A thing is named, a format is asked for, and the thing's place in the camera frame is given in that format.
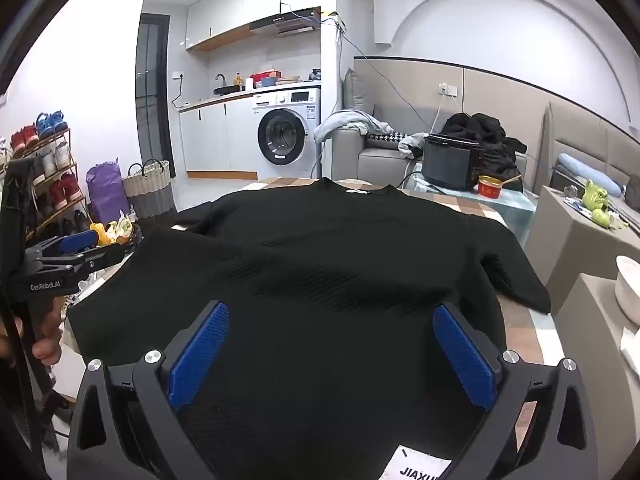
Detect white lower cabinets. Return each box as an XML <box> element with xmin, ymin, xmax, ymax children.
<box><xmin>178</xmin><ymin>100</ymin><xmax>258</xmax><ymax>180</ymax></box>

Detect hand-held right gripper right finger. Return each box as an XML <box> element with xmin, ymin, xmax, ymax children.
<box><xmin>432</xmin><ymin>302</ymin><xmax>598</xmax><ymax>480</ymax></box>

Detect purple bag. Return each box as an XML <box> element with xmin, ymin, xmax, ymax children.
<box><xmin>85</xmin><ymin>157</ymin><xmax>132</xmax><ymax>223</ymax></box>

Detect white washing machine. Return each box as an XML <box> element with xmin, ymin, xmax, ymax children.
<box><xmin>251</xmin><ymin>87</ymin><xmax>322</xmax><ymax>179</ymax></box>

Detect wooden shoe rack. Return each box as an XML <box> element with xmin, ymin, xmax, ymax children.
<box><xmin>0</xmin><ymin>110</ymin><xmax>93</xmax><ymax>241</ymax></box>

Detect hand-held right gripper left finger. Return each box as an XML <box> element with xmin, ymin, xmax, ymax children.
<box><xmin>67</xmin><ymin>301</ymin><xmax>231</xmax><ymax>480</ymax></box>

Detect beige cabinet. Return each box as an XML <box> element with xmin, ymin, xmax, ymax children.
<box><xmin>520</xmin><ymin>185</ymin><xmax>640</xmax><ymax>311</ymax></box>
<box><xmin>552</xmin><ymin>272</ymin><xmax>640</xmax><ymax>480</ymax></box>

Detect white bowl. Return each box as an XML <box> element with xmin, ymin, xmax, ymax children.
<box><xmin>614</xmin><ymin>255</ymin><xmax>640</xmax><ymax>326</ymax></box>

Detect white upper cabinets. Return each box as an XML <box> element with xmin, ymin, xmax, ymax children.
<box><xmin>185</xmin><ymin>0</ymin><xmax>323</xmax><ymax>52</ymax></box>

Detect black sink with faucet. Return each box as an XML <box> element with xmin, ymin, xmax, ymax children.
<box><xmin>213</xmin><ymin>73</ymin><xmax>247</xmax><ymax>96</ymax></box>

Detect red bowl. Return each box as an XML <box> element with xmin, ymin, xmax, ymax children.
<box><xmin>477</xmin><ymin>175</ymin><xmax>521</xmax><ymax>200</ymax></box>

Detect green figurine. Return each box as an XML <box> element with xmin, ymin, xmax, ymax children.
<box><xmin>581</xmin><ymin>179</ymin><xmax>612</xmax><ymax>211</ymax></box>

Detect white cabinets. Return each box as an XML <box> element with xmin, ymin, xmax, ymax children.
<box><xmin>185</xmin><ymin>0</ymin><xmax>323</xmax><ymax>52</ymax></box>
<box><xmin>178</xmin><ymin>100</ymin><xmax>258</xmax><ymax>180</ymax></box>

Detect black countertop oven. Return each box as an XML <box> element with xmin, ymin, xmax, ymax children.
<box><xmin>422</xmin><ymin>132</ymin><xmax>485</xmax><ymax>192</ymax></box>

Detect black clothes pile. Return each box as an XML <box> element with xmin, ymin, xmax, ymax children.
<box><xmin>442</xmin><ymin>112</ymin><xmax>528</xmax><ymax>192</ymax></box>

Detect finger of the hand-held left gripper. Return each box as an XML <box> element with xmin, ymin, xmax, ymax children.
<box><xmin>52</xmin><ymin>231</ymin><xmax>101</xmax><ymax>257</ymax></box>
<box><xmin>60</xmin><ymin>240</ymin><xmax>138</xmax><ymax>276</ymax></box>

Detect teal covered side table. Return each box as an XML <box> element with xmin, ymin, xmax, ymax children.
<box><xmin>400</xmin><ymin>180</ymin><xmax>538</xmax><ymax>246</ymax></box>

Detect checkered tablecloth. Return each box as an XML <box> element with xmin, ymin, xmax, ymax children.
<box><xmin>62</xmin><ymin>176</ymin><xmax>563</xmax><ymax>461</ymax></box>

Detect person's left hand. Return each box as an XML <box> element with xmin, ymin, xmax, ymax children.
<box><xmin>31</xmin><ymin>297</ymin><xmax>66</xmax><ymax>368</ymax></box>

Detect yellow toy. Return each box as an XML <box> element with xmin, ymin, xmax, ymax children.
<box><xmin>90</xmin><ymin>217</ymin><xmax>136</xmax><ymax>247</ymax></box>

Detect grey cushion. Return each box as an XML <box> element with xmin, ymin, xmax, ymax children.
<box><xmin>345</xmin><ymin>67</ymin><xmax>376</xmax><ymax>113</ymax></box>

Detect dark glass door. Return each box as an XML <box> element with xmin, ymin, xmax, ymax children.
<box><xmin>136</xmin><ymin>12</ymin><xmax>173</xmax><ymax>178</ymax></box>

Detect woven laundry basket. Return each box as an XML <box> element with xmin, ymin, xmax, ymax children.
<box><xmin>122</xmin><ymin>159</ymin><xmax>173</xmax><ymax>218</ymax></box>

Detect range hood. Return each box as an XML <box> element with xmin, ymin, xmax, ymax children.
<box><xmin>249</xmin><ymin>7</ymin><xmax>322</xmax><ymax>37</ymax></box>

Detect light blue pillow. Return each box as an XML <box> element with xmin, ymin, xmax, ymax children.
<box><xmin>557</xmin><ymin>152</ymin><xmax>626</xmax><ymax>196</ymax></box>

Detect beige sofa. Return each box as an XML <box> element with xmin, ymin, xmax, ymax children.
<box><xmin>331</xmin><ymin>67</ymin><xmax>528</xmax><ymax>193</ymax></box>

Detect black knit sweater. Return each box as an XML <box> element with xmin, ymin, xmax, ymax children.
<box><xmin>65</xmin><ymin>176</ymin><xmax>553</xmax><ymax>480</ymax></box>

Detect grey garment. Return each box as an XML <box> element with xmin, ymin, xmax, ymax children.
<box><xmin>314</xmin><ymin>109</ymin><xmax>396</xmax><ymax>143</ymax></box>

